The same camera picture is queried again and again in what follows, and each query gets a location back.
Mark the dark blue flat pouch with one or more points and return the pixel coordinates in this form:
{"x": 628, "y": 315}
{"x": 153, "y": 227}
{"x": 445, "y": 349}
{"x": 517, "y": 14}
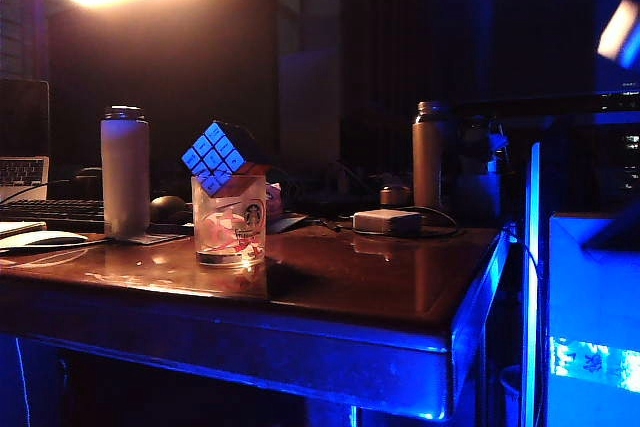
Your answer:
{"x": 285, "y": 223}

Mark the Rubik's cube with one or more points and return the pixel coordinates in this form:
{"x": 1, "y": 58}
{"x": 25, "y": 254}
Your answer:
{"x": 220, "y": 154}

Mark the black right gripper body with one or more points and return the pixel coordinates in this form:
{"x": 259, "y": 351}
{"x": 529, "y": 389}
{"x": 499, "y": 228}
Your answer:
{"x": 620, "y": 234}

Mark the white flat mouse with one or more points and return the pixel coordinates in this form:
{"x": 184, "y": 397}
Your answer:
{"x": 45, "y": 239}

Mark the dark monitor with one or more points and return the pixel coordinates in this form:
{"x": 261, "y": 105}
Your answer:
{"x": 550, "y": 102}

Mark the pink snack package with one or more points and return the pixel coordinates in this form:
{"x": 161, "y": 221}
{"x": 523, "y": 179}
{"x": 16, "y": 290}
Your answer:
{"x": 274, "y": 198}

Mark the white power adapter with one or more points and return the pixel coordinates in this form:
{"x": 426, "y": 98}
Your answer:
{"x": 387, "y": 222}

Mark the bronze thermos bottle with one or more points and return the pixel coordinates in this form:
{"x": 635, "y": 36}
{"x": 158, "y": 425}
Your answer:
{"x": 429, "y": 162}

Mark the black keyboard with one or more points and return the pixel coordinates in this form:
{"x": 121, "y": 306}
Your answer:
{"x": 50, "y": 209}

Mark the silver laptop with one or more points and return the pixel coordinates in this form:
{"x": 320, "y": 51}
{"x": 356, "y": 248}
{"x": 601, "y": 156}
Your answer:
{"x": 22, "y": 172}

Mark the flat coaster card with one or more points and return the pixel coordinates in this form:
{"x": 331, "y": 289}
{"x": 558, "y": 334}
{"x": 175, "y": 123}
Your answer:
{"x": 160, "y": 238}

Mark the dark jug with tag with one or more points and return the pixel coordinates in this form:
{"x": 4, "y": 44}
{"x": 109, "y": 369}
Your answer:
{"x": 477, "y": 182}

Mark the small metal tin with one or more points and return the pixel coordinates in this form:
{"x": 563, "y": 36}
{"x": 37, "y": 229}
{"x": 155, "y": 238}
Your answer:
{"x": 395, "y": 195}

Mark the round waste bin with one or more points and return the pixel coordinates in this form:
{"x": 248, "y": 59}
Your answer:
{"x": 511, "y": 392}

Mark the white cardboard box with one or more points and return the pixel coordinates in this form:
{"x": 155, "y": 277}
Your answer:
{"x": 595, "y": 307}

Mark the dark rounded computer mouse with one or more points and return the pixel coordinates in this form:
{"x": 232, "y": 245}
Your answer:
{"x": 167, "y": 208}

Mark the white thermos bottle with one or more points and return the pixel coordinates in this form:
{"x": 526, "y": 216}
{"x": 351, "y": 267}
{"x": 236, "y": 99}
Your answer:
{"x": 125, "y": 172}

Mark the white notebook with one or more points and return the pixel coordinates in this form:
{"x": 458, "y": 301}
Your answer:
{"x": 20, "y": 227}

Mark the white vertical panel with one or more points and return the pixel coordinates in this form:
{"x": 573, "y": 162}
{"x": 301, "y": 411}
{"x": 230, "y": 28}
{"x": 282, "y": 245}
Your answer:
{"x": 531, "y": 272}

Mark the Starbucks printed glass cup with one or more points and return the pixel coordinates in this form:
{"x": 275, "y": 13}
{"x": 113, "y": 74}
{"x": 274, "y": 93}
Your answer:
{"x": 227, "y": 237}

